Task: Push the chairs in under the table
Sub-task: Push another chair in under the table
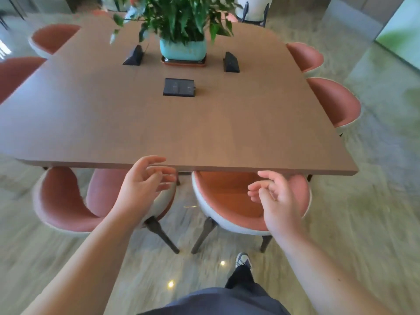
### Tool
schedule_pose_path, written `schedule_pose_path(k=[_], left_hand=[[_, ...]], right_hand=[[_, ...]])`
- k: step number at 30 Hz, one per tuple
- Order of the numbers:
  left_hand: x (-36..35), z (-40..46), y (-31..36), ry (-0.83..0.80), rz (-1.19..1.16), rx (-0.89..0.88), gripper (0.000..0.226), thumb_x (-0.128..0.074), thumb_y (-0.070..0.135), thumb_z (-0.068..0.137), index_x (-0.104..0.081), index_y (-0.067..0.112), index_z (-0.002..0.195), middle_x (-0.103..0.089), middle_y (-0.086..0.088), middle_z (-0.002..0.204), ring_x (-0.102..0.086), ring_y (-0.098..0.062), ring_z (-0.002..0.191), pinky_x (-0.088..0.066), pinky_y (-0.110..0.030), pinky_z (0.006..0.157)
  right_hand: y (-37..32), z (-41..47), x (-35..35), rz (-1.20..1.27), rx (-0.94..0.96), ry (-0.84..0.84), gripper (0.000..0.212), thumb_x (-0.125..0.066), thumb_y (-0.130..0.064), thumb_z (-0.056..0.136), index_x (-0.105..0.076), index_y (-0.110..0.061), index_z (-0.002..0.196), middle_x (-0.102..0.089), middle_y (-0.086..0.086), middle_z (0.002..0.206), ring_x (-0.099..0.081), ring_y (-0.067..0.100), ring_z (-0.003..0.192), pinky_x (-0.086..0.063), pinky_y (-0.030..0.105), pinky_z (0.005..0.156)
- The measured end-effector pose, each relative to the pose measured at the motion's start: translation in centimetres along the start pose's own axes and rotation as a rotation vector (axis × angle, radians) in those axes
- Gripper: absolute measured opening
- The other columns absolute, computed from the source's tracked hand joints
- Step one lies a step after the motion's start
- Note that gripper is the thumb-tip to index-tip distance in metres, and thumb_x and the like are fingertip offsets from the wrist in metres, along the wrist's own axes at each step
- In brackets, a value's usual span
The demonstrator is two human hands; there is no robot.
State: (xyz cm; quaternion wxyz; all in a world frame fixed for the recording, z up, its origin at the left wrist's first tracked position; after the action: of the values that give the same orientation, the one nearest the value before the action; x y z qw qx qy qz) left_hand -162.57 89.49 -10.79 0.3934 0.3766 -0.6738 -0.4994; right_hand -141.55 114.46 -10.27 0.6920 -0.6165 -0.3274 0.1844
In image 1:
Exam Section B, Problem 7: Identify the person's right hand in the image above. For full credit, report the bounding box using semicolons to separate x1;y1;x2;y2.
247;170;306;242

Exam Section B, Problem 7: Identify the person's left hand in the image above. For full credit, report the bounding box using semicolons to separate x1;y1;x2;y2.
113;155;178;227

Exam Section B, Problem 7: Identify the person's right forearm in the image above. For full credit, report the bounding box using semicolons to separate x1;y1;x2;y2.
271;226;394;315

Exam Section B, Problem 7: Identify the person's left forearm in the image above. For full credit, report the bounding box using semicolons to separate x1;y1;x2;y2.
20;206;144;315

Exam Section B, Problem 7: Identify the black flat socket panel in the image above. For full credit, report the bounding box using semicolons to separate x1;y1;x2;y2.
162;78;197;98

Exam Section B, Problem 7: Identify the grey and white sneaker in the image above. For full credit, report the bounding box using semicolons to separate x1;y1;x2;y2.
235;252;253;270

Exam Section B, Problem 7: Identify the brown plant pot tray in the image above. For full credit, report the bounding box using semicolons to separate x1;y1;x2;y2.
160;55;207;67

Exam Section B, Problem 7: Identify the black triangular socket stand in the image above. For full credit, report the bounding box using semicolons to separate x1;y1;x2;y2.
223;52;241;73
122;45;145;66

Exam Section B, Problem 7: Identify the black trouser leg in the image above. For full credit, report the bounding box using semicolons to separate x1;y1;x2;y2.
224;266;256;291

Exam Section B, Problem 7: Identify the teal ceramic plant pot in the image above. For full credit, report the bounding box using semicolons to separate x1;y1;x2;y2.
159;37;207;61

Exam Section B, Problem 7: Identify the grey garment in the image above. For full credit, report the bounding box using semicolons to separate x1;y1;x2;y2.
137;287;291;315

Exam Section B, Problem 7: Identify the green leafy plant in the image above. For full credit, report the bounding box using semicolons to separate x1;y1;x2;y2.
110;0;243;46

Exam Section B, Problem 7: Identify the black metal planter stand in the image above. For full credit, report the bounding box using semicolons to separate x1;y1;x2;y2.
240;1;270;28

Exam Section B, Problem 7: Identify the white planter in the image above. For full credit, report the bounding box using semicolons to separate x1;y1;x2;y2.
236;0;274;22

